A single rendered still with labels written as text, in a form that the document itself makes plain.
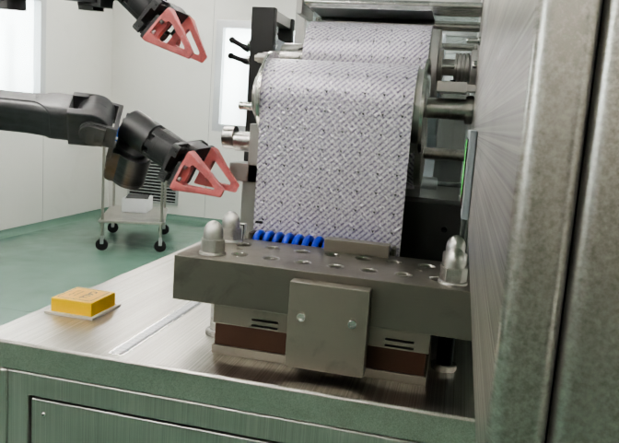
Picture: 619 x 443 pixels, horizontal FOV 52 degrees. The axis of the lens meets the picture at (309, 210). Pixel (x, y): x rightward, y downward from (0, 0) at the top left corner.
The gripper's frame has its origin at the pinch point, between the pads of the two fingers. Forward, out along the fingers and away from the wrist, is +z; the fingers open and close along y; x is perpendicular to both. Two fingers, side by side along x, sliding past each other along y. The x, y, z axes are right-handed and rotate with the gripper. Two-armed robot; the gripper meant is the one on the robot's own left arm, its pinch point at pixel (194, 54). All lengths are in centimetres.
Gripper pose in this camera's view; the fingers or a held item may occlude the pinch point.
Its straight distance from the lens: 112.0
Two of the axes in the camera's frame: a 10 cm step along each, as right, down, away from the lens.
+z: 7.0, 7.1, -0.8
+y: -2.2, 1.1, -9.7
